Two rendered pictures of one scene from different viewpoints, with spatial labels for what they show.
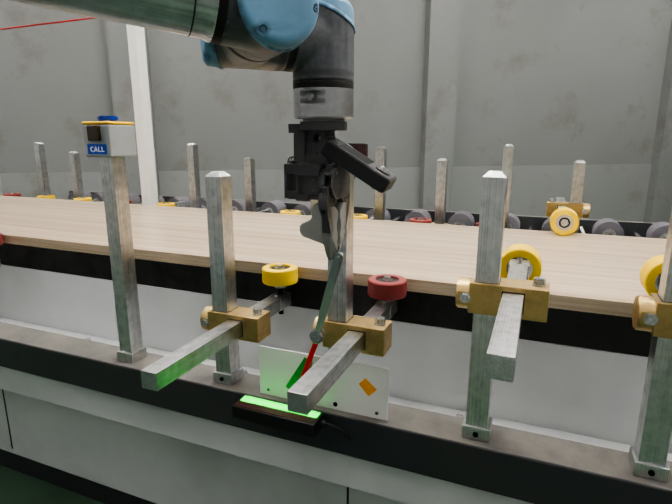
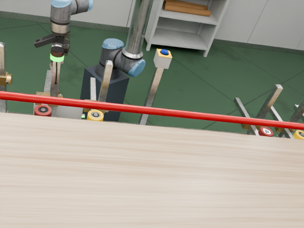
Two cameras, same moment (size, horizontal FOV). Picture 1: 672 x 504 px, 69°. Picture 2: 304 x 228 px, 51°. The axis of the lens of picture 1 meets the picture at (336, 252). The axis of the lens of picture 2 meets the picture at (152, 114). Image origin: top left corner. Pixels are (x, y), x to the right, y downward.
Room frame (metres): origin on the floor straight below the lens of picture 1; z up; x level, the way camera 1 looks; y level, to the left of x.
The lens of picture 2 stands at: (2.13, -0.50, 1.95)
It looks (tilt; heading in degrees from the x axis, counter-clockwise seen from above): 38 degrees down; 137
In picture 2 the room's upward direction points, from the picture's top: 19 degrees clockwise
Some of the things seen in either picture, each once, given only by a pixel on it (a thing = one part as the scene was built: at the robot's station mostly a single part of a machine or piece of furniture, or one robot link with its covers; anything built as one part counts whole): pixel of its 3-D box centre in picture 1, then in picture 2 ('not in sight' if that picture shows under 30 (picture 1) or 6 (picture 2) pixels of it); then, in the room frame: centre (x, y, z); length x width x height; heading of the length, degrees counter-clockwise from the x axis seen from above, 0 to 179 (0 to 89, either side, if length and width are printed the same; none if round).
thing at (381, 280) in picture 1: (386, 303); (42, 117); (0.97, -0.11, 0.85); 0.08 x 0.08 x 0.11
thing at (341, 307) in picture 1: (340, 281); (54, 85); (0.84, -0.01, 0.94); 0.04 x 0.04 x 0.48; 68
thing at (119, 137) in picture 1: (110, 140); (162, 59); (1.04, 0.46, 1.18); 0.07 x 0.07 x 0.08; 68
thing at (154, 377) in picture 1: (231, 331); (92, 102); (0.88, 0.20, 0.83); 0.44 x 0.03 x 0.04; 158
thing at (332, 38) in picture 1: (321, 44); (61, 7); (0.77, 0.02, 1.32); 0.10 x 0.09 x 0.12; 114
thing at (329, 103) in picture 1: (322, 106); (59, 25); (0.76, 0.02, 1.23); 0.10 x 0.09 x 0.05; 158
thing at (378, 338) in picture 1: (352, 332); (49, 99); (0.83, -0.03, 0.85); 0.14 x 0.06 x 0.05; 68
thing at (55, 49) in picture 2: not in sight; (55, 68); (0.88, -0.03, 1.07); 0.06 x 0.06 x 0.22; 68
